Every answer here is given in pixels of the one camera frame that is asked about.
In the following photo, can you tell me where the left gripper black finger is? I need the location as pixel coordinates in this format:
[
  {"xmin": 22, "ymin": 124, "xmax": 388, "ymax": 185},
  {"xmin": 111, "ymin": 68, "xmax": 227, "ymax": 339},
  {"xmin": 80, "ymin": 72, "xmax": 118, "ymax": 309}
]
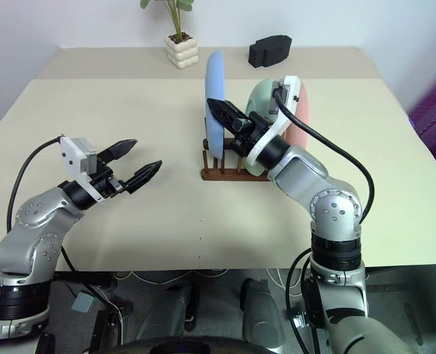
[
  {"xmin": 98, "ymin": 139, "xmax": 138, "ymax": 163},
  {"xmin": 123, "ymin": 160, "xmax": 163, "ymax": 195}
]

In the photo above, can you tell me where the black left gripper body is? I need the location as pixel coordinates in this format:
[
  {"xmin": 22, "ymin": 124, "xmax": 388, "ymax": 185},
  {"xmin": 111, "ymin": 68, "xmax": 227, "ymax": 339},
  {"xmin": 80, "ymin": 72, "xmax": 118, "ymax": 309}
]
[{"xmin": 88, "ymin": 162, "xmax": 127, "ymax": 200}]

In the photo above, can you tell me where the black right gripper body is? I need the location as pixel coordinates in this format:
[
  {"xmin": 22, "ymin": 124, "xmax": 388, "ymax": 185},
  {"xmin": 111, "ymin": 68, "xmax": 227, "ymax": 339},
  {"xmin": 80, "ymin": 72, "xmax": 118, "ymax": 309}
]
[{"xmin": 232, "ymin": 112, "xmax": 272, "ymax": 158}]

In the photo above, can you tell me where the green plate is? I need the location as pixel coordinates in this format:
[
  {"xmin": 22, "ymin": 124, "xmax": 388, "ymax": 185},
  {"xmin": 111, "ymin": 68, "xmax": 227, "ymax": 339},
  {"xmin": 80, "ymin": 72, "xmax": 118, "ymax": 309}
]
[{"xmin": 246, "ymin": 78, "xmax": 288, "ymax": 177}]

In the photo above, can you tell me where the blue plate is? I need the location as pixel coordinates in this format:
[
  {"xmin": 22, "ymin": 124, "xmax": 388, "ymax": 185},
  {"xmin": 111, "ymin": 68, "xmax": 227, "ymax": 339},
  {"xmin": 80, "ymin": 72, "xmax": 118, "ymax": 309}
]
[{"xmin": 204, "ymin": 50, "xmax": 228, "ymax": 160}]

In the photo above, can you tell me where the red plate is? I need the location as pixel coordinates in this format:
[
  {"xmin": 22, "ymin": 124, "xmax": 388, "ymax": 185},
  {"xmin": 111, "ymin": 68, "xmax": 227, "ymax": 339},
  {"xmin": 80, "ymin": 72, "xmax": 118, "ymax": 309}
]
[{"xmin": 284, "ymin": 83, "xmax": 311, "ymax": 150}]

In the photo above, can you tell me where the brown wooden dish rack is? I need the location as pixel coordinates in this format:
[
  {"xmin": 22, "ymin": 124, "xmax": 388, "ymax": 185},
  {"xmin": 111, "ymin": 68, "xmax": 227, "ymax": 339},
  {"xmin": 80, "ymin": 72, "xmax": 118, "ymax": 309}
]
[{"xmin": 201, "ymin": 117, "xmax": 274, "ymax": 182}]

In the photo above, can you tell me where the black foam block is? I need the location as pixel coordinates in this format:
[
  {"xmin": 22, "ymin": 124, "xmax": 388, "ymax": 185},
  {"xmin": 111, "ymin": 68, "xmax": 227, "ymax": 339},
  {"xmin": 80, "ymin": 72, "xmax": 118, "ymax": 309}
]
[{"xmin": 248, "ymin": 35, "xmax": 291, "ymax": 69}]

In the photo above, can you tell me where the green plant in white pot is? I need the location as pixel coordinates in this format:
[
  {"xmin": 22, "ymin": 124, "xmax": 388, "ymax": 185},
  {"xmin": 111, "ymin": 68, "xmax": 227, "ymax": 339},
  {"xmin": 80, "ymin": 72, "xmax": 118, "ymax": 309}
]
[{"xmin": 139, "ymin": 0, "xmax": 200, "ymax": 70}]

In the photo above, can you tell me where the small grey box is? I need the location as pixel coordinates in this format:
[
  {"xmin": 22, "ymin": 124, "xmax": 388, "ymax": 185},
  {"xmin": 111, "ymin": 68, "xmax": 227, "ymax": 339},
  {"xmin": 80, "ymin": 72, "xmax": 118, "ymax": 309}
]
[{"xmin": 72, "ymin": 291, "xmax": 95, "ymax": 313}]

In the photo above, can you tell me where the dark rounded shape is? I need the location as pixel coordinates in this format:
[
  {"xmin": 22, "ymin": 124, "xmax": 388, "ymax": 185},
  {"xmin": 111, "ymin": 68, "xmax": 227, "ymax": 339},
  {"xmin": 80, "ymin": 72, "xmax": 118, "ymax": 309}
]
[{"xmin": 241, "ymin": 278, "xmax": 288, "ymax": 347}]

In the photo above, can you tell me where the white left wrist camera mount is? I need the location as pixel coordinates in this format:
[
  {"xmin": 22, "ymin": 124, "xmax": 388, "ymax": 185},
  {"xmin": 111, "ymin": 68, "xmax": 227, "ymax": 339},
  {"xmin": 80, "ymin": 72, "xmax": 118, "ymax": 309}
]
[{"xmin": 60, "ymin": 136, "xmax": 107, "ymax": 204}]

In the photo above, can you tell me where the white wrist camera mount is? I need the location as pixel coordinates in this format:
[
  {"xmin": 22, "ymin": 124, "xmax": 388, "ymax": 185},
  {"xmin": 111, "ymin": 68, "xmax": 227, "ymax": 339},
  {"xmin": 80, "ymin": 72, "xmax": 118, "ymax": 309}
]
[
  {"xmin": 246, "ymin": 75, "xmax": 302, "ymax": 167},
  {"xmin": 60, "ymin": 136, "xmax": 107, "ymax": 204}
]

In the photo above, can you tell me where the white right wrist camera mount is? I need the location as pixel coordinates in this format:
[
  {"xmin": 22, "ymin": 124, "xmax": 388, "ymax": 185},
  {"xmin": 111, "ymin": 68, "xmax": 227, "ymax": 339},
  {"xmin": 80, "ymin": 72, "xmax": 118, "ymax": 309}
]
[{"xmin": 246, "ymin": 75, "xmax": 302, "ymax": 167}]

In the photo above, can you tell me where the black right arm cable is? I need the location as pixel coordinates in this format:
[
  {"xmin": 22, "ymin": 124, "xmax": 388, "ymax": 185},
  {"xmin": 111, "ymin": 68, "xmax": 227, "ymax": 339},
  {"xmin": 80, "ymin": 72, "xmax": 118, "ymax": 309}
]
[{"xmin": 271, "ymin": 81, "xmax": 374, "ymax": 354}]

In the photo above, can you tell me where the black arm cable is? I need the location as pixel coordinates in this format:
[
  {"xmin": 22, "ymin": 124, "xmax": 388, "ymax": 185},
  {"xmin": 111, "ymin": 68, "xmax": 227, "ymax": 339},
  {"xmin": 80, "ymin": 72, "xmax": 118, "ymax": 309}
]
[
  {"xmin": 271, "ymin": 81, "xmax": 374, "ymax": 354},
  {"xmin": 6, "ymin": 136, "xmax": 77, "ymax": 274}
]

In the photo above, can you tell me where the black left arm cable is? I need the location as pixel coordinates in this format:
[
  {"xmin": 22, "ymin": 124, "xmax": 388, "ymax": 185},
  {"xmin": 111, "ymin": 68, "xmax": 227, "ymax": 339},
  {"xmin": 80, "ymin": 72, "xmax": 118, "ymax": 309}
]
[{"xmin": 6, "ymin": 136, "xmax": 77, "ymax": 274}]

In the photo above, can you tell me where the black table frame bar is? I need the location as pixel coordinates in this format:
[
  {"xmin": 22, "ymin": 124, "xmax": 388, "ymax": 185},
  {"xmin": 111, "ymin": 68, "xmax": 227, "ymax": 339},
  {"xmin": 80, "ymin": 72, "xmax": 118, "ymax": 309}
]
[{"xmin": 53, "ymin": 272, "xmax": 117, "ymax": 291}]

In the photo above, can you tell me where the white cable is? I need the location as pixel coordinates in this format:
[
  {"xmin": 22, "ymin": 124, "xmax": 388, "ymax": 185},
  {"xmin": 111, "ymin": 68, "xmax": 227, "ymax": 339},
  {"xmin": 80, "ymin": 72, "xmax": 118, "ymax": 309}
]
[
  {"xmin": 265, "ymin": 268, "xmax": 300, "ymax": 296},
  {"xmin": 114, "ymin": 271, "xmax": 237, "ymax": 288}
]

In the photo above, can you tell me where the black metal bracket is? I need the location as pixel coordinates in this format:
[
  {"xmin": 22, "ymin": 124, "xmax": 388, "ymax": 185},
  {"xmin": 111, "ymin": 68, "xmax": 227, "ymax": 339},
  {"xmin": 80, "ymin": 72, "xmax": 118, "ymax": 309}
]
[{"xmin": 90, "ymin": 308, "xmax": 125, "ymax": 354}]

